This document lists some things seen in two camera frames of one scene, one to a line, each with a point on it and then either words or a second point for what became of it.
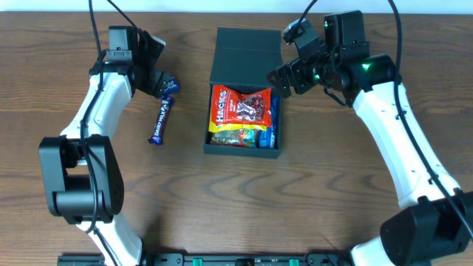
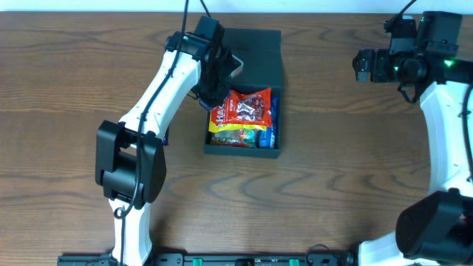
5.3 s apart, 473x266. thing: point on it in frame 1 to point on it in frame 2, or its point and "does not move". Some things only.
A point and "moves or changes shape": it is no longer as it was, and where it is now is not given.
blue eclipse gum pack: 171,86 moves or changes shape
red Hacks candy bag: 246,108 does not move
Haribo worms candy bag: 234,137 does not move
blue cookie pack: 267,138 does not move
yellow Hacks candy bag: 213,127 does not move
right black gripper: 290,79 to 363,65
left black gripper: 156,82 to 213,90
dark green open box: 243,58 does not move
